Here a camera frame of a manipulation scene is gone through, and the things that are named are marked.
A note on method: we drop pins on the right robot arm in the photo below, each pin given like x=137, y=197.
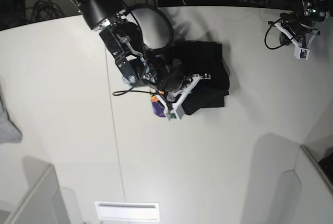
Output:
x=124, y=39

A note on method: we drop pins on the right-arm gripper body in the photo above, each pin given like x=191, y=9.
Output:
x=173, y=79

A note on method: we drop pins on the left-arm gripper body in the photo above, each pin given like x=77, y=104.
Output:
x=300, y=28

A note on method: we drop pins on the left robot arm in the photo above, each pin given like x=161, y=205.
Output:
x=317, y=10

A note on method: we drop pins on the black keyboard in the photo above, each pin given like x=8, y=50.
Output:
x=327, y=166

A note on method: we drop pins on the grey cloth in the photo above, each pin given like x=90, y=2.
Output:
x=9, y=132

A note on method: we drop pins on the white bin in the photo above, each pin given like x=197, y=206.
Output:
x=37, y=197

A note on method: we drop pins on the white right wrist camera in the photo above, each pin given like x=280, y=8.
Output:
x=176, y=113

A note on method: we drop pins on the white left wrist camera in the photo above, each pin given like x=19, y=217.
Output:
x=301, y=53

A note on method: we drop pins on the black T-shirt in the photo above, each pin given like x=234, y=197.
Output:
x=197, y=57

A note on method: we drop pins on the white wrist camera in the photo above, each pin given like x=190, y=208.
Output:
x=301, y=53
x=176, y=113

